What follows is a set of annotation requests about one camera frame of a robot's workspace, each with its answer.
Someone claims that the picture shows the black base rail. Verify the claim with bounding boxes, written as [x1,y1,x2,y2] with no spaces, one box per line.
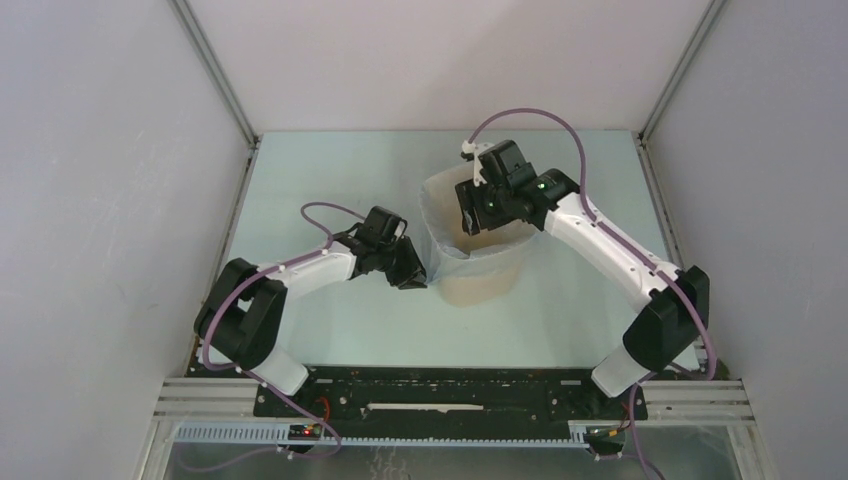
[293,366,648,440]

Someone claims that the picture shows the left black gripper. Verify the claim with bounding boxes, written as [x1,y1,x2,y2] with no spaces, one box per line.
[375,236,433,291]

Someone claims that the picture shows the aluminium frame post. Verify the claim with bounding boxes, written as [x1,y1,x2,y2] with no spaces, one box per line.
[638,0,729,144]
[168,0,261,150]

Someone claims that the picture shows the left aluminium frame post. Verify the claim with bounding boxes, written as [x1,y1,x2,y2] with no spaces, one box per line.
[168,0,261,150]

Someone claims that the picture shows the right aluminium frame post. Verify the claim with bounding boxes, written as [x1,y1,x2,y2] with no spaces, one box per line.
[638,0,729,144]

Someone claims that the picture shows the translucent blue trash bag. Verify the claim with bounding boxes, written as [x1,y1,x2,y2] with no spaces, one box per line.
[418,165,551,286]

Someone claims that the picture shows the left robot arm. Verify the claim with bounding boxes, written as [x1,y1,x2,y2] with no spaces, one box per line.
[194,206,427,417]

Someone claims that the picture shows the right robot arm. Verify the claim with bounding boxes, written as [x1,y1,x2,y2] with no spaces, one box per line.
[455,140,710,418]

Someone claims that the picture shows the small circuit board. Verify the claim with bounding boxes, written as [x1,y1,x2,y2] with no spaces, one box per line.
[287,424,323,441]

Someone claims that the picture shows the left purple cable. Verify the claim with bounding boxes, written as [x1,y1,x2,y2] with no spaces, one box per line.
[172,201,367,475]

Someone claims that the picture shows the beige plastic trash bin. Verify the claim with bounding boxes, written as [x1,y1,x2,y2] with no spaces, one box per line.
[419,165,551,309]

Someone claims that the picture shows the white cable duct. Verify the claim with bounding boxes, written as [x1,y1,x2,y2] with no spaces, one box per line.
[173,422,600,448]

